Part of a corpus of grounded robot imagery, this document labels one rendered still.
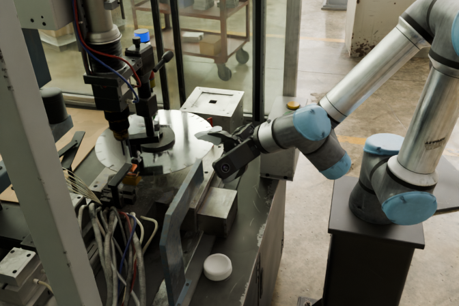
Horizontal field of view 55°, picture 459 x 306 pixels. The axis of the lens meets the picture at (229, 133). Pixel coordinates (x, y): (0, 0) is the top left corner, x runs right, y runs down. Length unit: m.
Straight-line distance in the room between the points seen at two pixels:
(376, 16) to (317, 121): 3.27
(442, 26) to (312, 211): 1.62
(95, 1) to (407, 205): 0.80
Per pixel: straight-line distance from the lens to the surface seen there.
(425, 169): 1.07
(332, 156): 0.99
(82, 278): 0.58
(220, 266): 1.13
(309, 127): 0.92
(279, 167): 1.37
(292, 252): 2.20
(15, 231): 1.26
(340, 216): 1.30
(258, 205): 1.31
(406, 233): 1.29
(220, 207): 1.19
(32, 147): 0.45
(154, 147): 1.20
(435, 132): 1.02
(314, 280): 2.10
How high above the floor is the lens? 1.62
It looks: 33 degrees down
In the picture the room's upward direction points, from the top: 2 degrees counter-clockwise
